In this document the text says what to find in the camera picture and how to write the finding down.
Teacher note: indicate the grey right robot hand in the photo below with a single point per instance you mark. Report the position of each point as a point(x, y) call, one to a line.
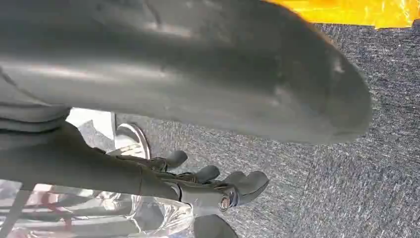
point(203, 72)

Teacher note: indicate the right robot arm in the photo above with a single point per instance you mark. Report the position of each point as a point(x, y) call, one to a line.
point(29, 116)

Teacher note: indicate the round white floor base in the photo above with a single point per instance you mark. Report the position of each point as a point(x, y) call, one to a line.
point(131, 139)

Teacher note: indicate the black robot foot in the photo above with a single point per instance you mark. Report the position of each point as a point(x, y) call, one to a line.
point(213, 228)

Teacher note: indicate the yellow glossy strip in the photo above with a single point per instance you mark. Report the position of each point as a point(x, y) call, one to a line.
point(354, 11)

